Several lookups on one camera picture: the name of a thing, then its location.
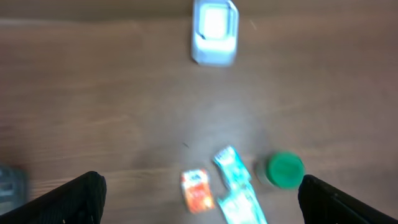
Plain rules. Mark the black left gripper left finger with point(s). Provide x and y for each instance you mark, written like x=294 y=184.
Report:
x=80 y=200

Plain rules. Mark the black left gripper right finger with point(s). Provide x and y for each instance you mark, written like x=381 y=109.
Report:
x=322 y=203

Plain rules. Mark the green lid jar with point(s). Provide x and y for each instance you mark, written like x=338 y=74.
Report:
x=281 y=169

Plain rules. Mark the teal snack packet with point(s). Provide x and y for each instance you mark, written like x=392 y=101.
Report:
x=240 y=204

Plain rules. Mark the orange tissue packet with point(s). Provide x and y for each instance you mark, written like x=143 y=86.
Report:
x=196 y=190

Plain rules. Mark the white barcode scanner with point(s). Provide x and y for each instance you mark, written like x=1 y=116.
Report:
x=215 y=26

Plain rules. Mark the grey plastic mesh basket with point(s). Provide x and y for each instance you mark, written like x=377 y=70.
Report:
x=14 y=188

